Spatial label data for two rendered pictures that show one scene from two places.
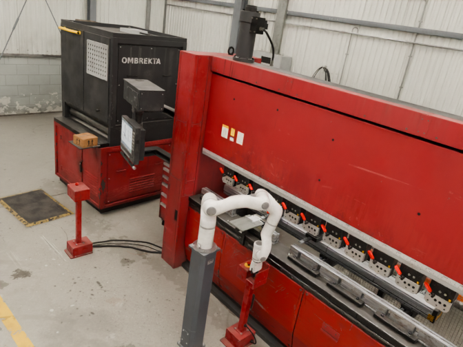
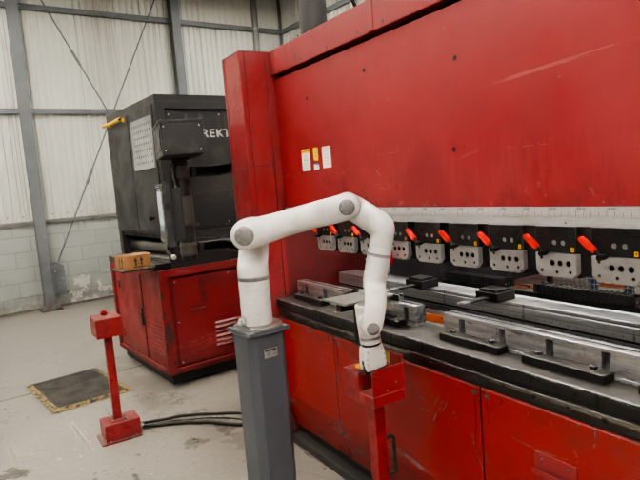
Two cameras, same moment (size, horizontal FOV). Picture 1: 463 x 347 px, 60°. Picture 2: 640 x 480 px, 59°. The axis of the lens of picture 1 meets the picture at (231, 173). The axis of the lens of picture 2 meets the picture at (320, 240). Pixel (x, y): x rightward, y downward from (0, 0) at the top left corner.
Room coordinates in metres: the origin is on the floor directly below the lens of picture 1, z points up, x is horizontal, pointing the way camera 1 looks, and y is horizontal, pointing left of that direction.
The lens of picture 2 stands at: (0.57, -0.67, 1.54)
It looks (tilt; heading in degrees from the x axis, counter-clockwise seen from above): 6 degrees down; 14
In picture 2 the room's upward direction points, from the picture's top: 5 degrees counter-clockwise
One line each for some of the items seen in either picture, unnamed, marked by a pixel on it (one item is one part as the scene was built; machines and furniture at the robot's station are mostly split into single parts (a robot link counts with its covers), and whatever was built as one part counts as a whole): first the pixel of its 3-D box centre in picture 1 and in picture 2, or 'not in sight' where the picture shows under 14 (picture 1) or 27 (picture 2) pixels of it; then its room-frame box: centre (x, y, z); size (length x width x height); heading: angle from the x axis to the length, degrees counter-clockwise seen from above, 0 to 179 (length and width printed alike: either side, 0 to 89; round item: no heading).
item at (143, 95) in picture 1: (140, 127); (183, 194); (3.76, 0.95, 1.53); 0.51 x 0.25 x 0.85; 34
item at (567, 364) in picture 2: (344, 292); (565, 367); (2.47, -0.97, 0.89); 0.30 x 0.05 x 0.03; 45
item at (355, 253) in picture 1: (358, 247); (563, 250); (2.53, -0.99, 1.26); 0.15 x 0.09 x 0.17; 45
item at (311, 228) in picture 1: (314, 222); (470, 244); (2.81, -0.71, 1.26); 0.15 x 0.09 x 0.17; 45
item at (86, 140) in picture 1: (84, 139); (131, 261); (4.48, 1.80, 1.04); 0.30 x 0.26 x 0.12; 49
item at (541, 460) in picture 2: (329, 332); (553, 470); (2.38, -0.91, 0.58); 0.15 x 0.02 x 0.07; 45
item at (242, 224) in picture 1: (246, 222); (358, 297); (3.12, -0.20, 1.00); 0.26 x 0.18 x 0.01; 135
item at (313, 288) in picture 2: (218, 201); (324, 292); (3.61, 0.08, 0.92); 0.50 x 0.06 x 0.10; 45
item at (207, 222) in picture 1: (209, 209); (251, 248); (2.66, 0.12, 1.30); 0.19 x 0.12 x 0.24; 10
